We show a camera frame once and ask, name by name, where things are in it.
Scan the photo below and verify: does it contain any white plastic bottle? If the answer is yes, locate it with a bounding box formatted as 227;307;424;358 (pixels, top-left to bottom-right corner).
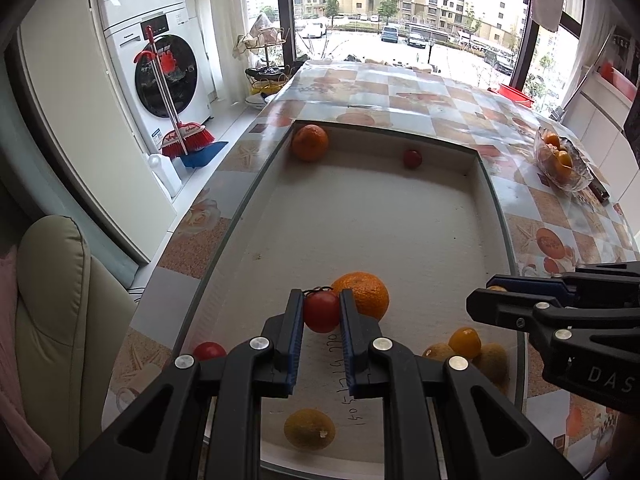
147;154;182;198

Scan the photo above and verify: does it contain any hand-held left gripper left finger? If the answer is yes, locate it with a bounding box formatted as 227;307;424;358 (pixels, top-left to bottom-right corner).
62;288;306;480

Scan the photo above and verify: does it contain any smooth orange fruit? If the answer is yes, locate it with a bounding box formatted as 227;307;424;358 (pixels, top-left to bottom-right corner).
291;124;330;163

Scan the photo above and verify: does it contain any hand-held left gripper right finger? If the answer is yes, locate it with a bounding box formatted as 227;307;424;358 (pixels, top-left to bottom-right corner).
339;288;583;480

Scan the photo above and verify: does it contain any wire fruit rack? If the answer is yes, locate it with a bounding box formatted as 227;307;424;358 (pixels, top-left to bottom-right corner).
232;10;296;106

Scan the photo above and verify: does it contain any small red cherry tomato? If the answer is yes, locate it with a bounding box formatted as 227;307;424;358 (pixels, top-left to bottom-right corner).
302;290;342;334
192;341;227;362

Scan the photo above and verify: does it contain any cream leather chair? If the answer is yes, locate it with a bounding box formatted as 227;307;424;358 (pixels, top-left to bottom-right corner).
15;215;138;480

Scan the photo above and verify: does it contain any red broom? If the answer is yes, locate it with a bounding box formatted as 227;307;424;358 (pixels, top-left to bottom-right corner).
134;25;217;160

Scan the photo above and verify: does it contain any clear glass bowl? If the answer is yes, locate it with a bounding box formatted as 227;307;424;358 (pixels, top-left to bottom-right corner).
532;126;595;192

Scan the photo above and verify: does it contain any white cabinet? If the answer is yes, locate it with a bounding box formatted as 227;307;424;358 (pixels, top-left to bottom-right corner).
562;67;640;241

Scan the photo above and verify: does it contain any blue dustpan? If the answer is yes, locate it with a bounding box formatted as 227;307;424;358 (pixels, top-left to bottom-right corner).
179;141;228;168

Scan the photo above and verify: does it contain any white washing machine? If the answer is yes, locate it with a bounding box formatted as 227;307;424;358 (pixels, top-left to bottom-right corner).
102;7;216;156

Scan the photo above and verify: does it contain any large orange mandarin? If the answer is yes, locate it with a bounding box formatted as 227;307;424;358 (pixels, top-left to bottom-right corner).
331;271;390;322

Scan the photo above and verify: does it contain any red plastic bucket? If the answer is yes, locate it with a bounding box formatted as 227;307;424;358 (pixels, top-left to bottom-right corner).
492;84;535;108

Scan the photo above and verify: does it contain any grey hanging cloth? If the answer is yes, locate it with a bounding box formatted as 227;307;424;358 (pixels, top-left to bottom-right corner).
529;0;566;33

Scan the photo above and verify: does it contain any grey rectangular tray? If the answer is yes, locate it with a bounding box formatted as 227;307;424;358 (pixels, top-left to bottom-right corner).
172;121;528;480

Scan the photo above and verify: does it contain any red plastic basin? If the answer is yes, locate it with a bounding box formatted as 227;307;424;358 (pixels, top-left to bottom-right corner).
600;60;638;96

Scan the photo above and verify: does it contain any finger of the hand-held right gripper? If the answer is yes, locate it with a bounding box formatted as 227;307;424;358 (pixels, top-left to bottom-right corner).
487;262;640;307
466;287;576;347

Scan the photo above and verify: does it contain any pile of oranges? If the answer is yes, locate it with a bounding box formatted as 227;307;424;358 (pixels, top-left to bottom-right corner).
544;132;574;183

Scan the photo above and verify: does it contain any small brown kiwi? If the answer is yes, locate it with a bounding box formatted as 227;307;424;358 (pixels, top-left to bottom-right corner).
472;342;511;386
421;342;456;363

